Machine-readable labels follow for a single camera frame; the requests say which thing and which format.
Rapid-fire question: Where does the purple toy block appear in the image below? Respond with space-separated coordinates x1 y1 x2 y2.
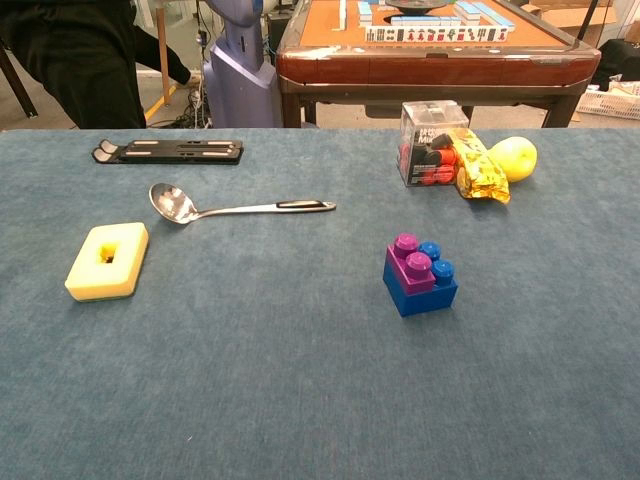
391 233 437 297

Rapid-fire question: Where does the blue building block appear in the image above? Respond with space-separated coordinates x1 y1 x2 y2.
382 241 459 318

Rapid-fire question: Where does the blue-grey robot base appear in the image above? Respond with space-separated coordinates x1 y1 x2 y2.
203 0 284 129

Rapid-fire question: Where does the blue felt table cloth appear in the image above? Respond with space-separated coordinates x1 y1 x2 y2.
0 127 640 480

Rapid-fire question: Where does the clear box of markers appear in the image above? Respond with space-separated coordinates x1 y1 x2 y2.
397 99 470 188

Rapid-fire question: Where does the steel ladle black grip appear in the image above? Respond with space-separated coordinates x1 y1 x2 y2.
148 182 338 226

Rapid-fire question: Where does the black folding stand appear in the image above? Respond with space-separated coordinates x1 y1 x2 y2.
91 138 245 167

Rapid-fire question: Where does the gold snack packet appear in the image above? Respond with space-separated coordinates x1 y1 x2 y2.
446 127 512 205

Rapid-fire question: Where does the brown mahjong table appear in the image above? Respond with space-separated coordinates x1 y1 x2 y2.
275 0 603 129

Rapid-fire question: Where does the yellow round fruit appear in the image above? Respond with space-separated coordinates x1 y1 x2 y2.
488 135 539 184

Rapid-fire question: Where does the row of face-up mahjong tiles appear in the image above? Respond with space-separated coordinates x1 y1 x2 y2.
364 25 510 44

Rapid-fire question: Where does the yellow sponge with hole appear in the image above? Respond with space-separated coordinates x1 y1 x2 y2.
64 221 150 303

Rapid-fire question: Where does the black dish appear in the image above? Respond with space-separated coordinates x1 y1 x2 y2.
384 0 457 14

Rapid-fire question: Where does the person in black trousers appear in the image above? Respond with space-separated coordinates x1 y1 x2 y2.
0 0 201 130

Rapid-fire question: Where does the white plastic basket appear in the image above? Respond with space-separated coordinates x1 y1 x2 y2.
576 88 640 121

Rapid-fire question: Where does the cardboard box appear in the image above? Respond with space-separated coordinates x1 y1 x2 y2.
519 0 619 31

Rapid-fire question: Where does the dark slanted furniture leg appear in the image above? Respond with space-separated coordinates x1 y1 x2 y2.
0 44 39 119

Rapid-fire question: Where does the black bag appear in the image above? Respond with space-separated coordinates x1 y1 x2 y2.
594 38 640 91

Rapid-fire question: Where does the black slanted pole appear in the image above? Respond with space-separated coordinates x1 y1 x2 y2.
578 0 600 41

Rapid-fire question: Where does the tangle of floor cables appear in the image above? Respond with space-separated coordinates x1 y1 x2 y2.
149 74 216 129

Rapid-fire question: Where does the wooden post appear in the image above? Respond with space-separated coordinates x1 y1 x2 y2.
155 7 171 106

